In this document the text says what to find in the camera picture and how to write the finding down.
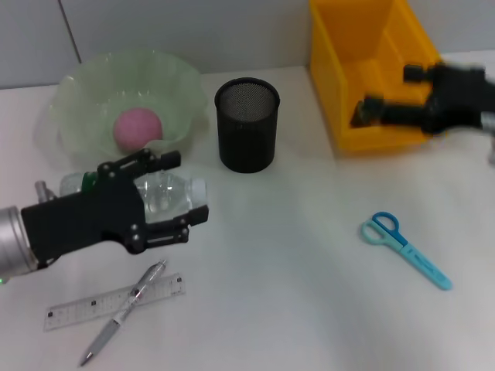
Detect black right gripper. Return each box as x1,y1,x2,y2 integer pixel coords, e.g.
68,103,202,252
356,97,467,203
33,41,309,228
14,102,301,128
355,63,495,136

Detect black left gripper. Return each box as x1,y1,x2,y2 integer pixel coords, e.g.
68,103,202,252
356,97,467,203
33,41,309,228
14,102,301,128
21,148,211,257

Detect clear green-label water bottle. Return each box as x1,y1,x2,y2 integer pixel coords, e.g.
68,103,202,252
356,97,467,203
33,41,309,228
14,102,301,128
59,169,210,225

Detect pink toy peach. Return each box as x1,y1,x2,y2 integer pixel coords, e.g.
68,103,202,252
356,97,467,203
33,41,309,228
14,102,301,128
113,107,164,152

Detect transparent plastic ruler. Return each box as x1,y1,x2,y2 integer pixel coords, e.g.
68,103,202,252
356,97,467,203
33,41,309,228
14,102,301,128
43,272,186,332

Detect blue and teal scissors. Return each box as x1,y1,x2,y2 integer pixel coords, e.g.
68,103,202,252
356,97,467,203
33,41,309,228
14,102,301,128
361,211,453,291

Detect black mesh pen holder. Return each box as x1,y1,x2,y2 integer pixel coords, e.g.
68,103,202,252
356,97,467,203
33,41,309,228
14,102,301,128
214,77,281,174

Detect silver retractable pen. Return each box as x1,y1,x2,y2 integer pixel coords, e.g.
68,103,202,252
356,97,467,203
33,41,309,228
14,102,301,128
79,259,169,367

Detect translucent green fruit plate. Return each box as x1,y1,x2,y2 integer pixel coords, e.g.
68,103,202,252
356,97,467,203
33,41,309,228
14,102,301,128
52,46,210,163

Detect yellow plastic storage bin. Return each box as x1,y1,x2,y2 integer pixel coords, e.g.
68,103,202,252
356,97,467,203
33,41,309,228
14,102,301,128
309,0,444,151

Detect silver plug connector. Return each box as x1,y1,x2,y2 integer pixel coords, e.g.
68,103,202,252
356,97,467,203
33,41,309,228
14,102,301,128
34,180,58,203

